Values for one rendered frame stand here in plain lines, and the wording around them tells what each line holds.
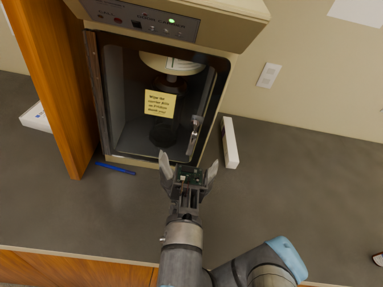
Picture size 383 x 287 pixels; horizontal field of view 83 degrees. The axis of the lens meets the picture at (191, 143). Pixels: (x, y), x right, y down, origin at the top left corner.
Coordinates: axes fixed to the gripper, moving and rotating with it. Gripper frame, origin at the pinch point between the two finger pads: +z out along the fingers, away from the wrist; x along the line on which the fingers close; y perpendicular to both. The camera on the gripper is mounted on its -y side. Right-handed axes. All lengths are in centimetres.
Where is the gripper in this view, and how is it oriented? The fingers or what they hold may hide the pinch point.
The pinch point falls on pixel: (188, 155)
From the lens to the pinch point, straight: 58.2
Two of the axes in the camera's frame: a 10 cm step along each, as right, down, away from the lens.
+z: 0.6, -7.3, 6.8
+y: 1.9, -6.6, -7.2
